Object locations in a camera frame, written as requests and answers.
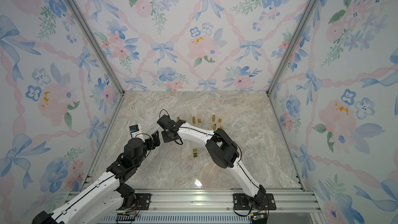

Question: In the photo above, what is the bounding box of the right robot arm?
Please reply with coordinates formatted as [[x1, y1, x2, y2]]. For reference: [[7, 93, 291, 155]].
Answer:
[[157, 115, 266, 209]]

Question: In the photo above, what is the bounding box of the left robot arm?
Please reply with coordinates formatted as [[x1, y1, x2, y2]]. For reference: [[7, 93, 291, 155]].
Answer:
[[32, 131, 160, 224]]

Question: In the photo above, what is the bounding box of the square gold lipstick box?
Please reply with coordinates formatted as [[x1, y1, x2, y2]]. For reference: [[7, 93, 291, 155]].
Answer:
[[192, 148, 198, 158]]

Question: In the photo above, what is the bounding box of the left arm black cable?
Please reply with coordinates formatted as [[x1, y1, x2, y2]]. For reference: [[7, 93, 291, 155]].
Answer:
[[135, 132, 153, 162]]

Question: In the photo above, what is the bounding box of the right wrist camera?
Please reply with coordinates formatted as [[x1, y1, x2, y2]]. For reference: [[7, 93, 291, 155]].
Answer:
[[157, 115, 175, 131]]

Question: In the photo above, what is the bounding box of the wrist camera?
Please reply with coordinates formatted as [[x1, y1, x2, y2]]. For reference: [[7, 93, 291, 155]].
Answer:
[[129, 124, 142, 139], [157, 115, 175, 131]]

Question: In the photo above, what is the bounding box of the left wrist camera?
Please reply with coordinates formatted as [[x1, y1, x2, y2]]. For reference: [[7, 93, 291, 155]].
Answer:
[[129, 124, 142, 139]]

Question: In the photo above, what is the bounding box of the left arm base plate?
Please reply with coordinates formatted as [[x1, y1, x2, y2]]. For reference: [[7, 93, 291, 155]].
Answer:
[[119, 193, 152, 211]]

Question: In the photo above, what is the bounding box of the aluminium front rail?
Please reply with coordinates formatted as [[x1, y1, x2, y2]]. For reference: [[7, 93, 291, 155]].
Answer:
[[66, 188, 327, 224]]

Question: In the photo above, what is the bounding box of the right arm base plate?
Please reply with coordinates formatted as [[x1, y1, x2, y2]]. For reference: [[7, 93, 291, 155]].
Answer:
[[233, 194, 277, 211]]

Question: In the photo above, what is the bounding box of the left aluminium corner post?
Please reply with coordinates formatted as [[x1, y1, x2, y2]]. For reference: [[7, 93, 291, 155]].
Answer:
[[65, 0, 125, 96]]

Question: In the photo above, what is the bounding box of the aluminium corner post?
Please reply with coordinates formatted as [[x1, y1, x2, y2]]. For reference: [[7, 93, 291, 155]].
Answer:
[[267, 0, 319, 97], [65, 0, 125, 96]]

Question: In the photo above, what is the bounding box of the right aluminium corner post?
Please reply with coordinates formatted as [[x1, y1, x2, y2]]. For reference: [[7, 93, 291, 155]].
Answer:
[[267, 0, 319, 97]]

